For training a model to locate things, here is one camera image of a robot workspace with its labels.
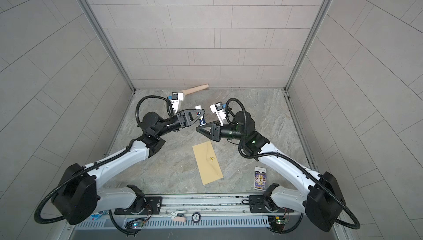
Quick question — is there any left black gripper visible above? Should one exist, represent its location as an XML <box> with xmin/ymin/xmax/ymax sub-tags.
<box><xmin>154</xmin><ymin>112</ymin><xmax>203</xmax><ymax>139</ymax></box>

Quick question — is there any yellow manila envelope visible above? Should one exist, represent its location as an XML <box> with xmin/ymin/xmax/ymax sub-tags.
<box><xmin>192</xmin><ymin>141</ymin><xmax>223</xmax><ymax>185</ymax></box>

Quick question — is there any blue white glue stick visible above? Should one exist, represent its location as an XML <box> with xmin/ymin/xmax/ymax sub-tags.
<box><xmin>195</xmin><ymin>105</ymin><xmax>206</xmax><ymax>126</ymax></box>

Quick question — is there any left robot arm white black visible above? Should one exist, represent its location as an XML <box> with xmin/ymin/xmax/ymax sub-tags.
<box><xmin>51</xmin><ymin>109</ymin><xmax>205</xmax><ymax>225</ymax></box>

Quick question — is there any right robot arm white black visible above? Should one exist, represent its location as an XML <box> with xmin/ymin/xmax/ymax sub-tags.
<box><xmin>196</xmin><ymin>112</ymin><xmax>345</xmax><ymax>232</ymax></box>

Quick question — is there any beige wooden pestle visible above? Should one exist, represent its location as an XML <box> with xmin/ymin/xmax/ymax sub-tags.
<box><xmin>181</xmin><ymin>84</ymin><xmax>209</xmax><ymax>96</ymax></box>

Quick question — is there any round black white badge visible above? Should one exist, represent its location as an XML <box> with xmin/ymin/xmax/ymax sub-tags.
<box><xmin>192</xmin><ymin>212</ymin><xmax>201</xmax><ymax>223</ymax></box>

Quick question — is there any white beige tag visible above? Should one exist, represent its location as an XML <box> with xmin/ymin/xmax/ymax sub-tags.
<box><xmin>170</xmin><ymin>210</ymin><xmax>187</xmax><ymax>222</ymax></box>

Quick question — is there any right circuit board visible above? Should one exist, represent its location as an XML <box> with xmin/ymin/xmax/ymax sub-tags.
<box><xmin>268</xmin><ymin>216</ymin><xmax>289</xmax><ymax>231</ymax></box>

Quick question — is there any circuit board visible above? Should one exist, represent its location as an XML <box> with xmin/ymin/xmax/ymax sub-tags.
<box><xmin>125</xmin><ymin>219</ymin><xmax>145</xmax><ymax>230</ymax></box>
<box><xmin>268</xmin><ymin>216</ymin><xmax>289</xmax><ymax>231</ymax></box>

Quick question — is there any left circuit board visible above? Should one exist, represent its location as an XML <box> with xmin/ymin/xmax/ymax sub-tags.
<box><xmin>125</xmin><ymin>219</ymin><xmax>145</xmax><ymax>230</ymax></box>

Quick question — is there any left black corrugated cable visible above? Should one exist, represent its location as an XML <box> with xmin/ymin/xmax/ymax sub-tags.
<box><xmin>135</xmin><ymin>95</ymin><xmax>174</xmax><ymax>128</ymax></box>

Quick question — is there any black corrugated cable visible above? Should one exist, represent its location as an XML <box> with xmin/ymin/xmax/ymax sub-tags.
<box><xmin>135</xmin><ymin>95</ymin><xmax>174</xmax><ymax>128</ymax></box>
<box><xmin>225</xmin><ymin>97</ymin><xmax>361</xmax><ymax>230</ymax></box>

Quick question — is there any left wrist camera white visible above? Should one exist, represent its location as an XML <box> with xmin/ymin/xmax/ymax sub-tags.
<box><xmin>168</xmin><ymin>92</ymin><xmax>185</xmax><ymax>113</ymax></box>

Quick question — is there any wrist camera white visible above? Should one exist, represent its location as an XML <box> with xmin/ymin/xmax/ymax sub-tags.
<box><xmin>168</xmin><ymin>92</ymin><xmax>185</xmax><ymax>113</ymax></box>
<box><xmin>210</xmin><ymin>102</ymin><xmax>226</xmax><ymax>126</ymax></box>

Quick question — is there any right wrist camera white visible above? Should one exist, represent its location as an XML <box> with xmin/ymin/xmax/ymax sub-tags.
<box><xmin>210</xmin><ymin>102</ymin><xmax>226</xmax><ymax>126</ymax></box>

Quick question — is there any aluminium mounting rail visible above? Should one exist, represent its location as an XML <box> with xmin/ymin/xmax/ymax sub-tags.
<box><xmin>64</xmin><ymin>192</ymin><xmax>343</xmax><ymax>221</ymax></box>

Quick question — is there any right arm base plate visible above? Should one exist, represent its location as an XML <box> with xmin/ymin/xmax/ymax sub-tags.
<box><xmin>242</xmin><ymin>195</ymin><xmax>294</xmax><ymax>214</ymax></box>

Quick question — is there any right black corrugated cable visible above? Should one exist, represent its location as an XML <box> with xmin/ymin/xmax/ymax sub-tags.
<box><xmin>225</xmin><ymin>97</ymin><xmax>361</xmax><ymax>230</ymax></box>

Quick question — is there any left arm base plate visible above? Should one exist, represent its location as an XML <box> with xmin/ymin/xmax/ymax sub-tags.
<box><xmin>114</xmin><ymin>197</ymin><xmax>163</xmax><ymax>215</ymax></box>

